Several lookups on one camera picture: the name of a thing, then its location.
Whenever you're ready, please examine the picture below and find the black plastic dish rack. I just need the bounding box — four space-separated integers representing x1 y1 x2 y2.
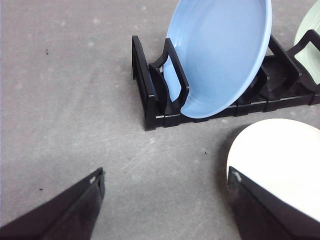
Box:
131 30 320 131

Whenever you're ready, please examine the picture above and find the white plate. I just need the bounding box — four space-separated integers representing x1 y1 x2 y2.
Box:
227 118 320 222

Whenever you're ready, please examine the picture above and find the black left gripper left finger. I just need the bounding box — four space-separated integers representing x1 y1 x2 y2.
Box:
0 167 106 240

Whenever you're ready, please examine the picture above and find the blue plate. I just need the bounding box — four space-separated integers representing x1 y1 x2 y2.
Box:
163 0 273 119

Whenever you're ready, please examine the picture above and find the light green plate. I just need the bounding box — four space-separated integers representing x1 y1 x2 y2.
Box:
294 0 320 85

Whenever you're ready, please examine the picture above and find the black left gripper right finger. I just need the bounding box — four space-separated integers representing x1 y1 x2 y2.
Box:
227 166 320 240

